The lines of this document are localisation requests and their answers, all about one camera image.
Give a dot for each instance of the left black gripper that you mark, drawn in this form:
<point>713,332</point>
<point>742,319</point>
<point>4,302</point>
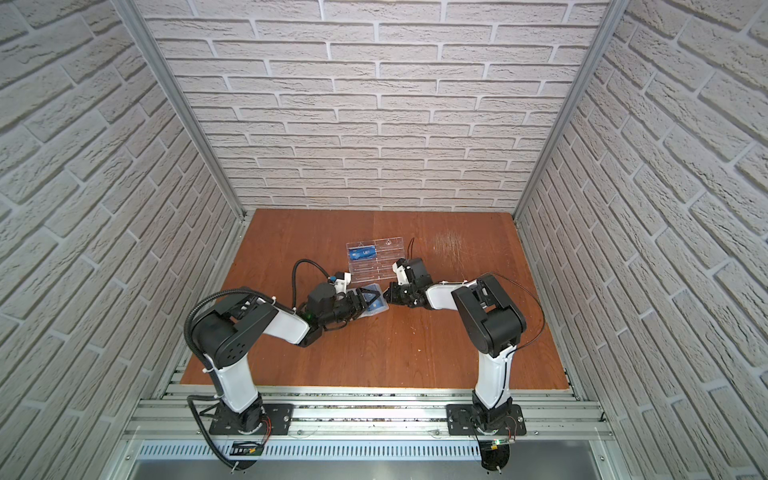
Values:
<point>357,303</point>

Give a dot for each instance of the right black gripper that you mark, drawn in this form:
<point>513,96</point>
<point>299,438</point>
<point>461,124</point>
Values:
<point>394,298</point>

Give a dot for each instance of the tan leather card holder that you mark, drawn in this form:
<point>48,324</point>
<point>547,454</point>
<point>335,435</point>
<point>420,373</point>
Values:
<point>375,303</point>

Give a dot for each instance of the clear plastic organizer box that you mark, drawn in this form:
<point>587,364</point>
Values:
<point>389,250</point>

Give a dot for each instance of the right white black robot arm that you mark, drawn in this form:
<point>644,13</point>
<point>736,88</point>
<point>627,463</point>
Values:
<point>494,325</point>

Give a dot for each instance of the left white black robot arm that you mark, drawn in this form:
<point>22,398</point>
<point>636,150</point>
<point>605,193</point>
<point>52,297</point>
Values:
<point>223,327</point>

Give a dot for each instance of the blue item in box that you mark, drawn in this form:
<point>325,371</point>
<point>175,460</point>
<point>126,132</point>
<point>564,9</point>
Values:
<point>364,252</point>

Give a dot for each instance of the perforated metal vent strip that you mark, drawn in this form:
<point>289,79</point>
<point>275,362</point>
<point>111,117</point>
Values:
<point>434,450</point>

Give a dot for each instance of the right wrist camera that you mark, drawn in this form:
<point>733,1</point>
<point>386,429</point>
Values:
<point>411,272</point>

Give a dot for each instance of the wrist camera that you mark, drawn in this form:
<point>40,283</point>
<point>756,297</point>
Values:
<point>340,281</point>
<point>411,272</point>

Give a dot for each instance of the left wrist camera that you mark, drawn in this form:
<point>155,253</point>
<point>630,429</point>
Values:
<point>340,281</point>

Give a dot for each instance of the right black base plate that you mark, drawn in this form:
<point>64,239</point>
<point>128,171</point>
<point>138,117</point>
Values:
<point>470,419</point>

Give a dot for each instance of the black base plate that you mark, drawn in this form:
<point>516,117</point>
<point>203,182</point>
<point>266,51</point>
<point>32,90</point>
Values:
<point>253,421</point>
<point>470,419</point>

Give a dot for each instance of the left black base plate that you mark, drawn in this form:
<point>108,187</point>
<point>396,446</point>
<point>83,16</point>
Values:
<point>253,421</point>

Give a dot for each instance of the aluminium rail frame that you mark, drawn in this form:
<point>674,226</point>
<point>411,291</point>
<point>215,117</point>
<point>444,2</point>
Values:
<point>556,418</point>

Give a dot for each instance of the right corner aluminium post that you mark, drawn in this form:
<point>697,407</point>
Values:
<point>594,54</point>

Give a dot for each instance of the corner aluminium post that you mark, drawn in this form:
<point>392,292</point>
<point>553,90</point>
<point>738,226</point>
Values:
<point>145,41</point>
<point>594,54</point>

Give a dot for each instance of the left corner aluminium post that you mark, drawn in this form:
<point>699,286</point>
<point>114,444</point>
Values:
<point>145,41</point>

